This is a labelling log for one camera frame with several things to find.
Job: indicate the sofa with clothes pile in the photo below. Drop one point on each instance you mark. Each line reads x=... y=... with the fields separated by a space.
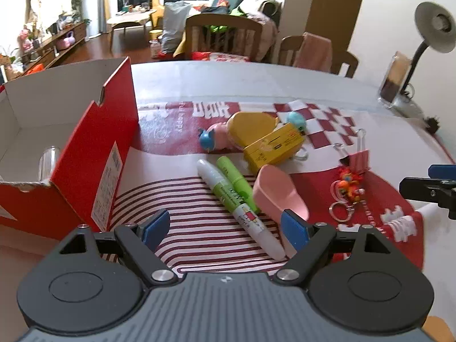
x=256 y=10

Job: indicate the clear plastic cup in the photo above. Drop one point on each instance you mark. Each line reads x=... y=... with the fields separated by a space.
x=48 y=164

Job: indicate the red white printed cloth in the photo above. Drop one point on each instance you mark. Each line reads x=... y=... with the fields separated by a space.
x=199 y=221

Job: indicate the small teal toy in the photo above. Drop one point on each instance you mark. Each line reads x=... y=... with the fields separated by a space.
x=297 y=119

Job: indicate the pink binder clip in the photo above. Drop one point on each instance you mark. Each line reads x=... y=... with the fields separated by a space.
x=359 y=162

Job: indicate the green marker pen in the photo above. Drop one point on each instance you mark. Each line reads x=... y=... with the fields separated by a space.
x=235 y=178

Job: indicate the glass jar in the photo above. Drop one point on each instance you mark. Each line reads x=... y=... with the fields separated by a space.
x=155 y=50

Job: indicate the pink pig toy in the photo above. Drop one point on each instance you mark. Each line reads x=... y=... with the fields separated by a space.
x=221 y=133

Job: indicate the pink plastic scoop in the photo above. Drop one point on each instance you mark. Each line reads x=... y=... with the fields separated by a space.
x=278 y=192

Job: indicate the pink towel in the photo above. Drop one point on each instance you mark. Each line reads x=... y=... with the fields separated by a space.
x=315 y=51

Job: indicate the dark fuzzy ball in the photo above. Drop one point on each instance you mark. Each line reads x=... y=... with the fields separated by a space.
x=431 y=125

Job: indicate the yellow plastic scoop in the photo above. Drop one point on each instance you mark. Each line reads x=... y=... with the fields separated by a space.
x=249 y=124

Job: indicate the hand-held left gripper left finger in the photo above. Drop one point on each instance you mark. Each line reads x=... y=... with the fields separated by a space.
x=156 y=228

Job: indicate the yellow can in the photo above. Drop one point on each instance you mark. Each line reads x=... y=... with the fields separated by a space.
x=154 y=35

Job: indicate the wooden coffee table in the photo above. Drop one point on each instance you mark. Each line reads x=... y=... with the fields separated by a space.
x=128 y=19

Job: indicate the wooden low cabinet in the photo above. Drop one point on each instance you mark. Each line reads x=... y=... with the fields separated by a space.
x=50 y=57

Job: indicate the white marker pen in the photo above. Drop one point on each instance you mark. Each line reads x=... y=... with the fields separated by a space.
x=249 y=221

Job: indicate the red cardboard shoe box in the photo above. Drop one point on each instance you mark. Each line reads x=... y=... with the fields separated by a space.
x=89 y=142

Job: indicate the grey plastic bag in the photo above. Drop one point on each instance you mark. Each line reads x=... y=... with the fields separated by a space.
x=174 y=25

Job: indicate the red printed cushion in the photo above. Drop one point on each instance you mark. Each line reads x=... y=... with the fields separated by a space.
x=221 y=57

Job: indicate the orange printed box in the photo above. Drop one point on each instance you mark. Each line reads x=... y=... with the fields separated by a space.
x=35 y=68

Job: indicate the grey desk lamp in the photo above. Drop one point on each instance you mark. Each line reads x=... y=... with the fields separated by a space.
x=427 y=17

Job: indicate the beige tall ornament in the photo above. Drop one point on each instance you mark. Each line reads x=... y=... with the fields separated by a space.
x=34 y=10

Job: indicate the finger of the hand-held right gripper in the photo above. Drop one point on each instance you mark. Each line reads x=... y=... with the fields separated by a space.
x=443 y=171
x=427 y=188

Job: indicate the clear container with dark contents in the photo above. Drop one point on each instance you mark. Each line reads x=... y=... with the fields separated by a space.
x=392 y=82

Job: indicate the pink flowers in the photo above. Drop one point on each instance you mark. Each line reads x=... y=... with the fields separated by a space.
x=25 y=39

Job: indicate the wooden slatted chair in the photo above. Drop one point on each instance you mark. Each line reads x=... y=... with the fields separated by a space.
x=228 y=21

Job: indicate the yellow rectangular box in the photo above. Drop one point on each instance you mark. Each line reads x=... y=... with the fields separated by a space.
x=274 y=146

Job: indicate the wooden chair with towel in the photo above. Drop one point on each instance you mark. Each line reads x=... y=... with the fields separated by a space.
x=288 y=48

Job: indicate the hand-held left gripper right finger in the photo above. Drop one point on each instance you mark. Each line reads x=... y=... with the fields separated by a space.
x=294 y=229

